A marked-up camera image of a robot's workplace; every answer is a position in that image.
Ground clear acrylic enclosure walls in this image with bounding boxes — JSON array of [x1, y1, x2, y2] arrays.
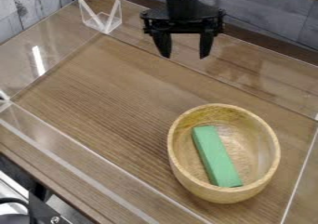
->
[[0, 0, 318, 224]]

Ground black metal mount bracket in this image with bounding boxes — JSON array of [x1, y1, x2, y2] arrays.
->
[[28, 188, 73, 224]]

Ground black cable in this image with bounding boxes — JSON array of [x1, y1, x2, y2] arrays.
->
[[0, 196, 40, 224]]

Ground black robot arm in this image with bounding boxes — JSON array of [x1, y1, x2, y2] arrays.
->
[[141, 0, 226, 59]]

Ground clear acrylic corner bracket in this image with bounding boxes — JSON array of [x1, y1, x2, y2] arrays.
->
[[79, 0, 122, 34]]

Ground wooden bowl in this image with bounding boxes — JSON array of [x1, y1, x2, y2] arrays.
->
[[167, 103, 281, 204]]

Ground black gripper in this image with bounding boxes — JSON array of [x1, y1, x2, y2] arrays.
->
[[141, 0, 225, 59]]

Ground green rectangular block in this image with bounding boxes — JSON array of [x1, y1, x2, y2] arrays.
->
[[191, 125, 242, 188]]

